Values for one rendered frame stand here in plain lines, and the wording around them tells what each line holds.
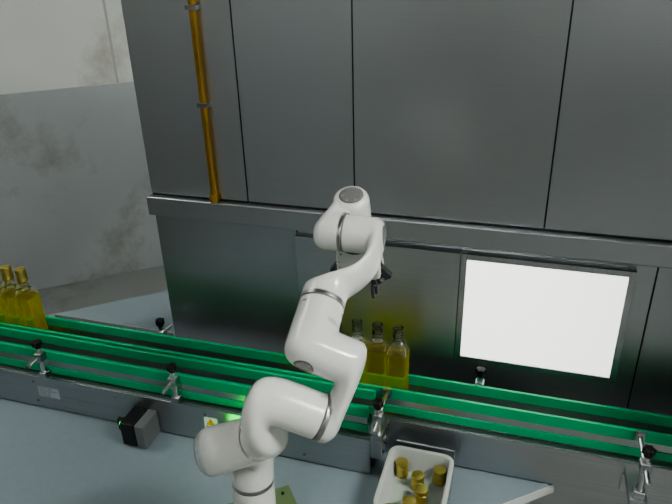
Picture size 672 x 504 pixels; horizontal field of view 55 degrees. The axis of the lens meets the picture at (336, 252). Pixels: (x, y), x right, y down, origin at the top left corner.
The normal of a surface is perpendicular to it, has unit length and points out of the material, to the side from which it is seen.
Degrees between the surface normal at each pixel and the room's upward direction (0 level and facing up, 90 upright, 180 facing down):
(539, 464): 90
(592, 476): 90
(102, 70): 90
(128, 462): 0
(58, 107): 90
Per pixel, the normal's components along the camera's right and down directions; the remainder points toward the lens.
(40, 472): -0.03, -0.90
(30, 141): 0.38, 0.40
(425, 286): -0.29, 0.43
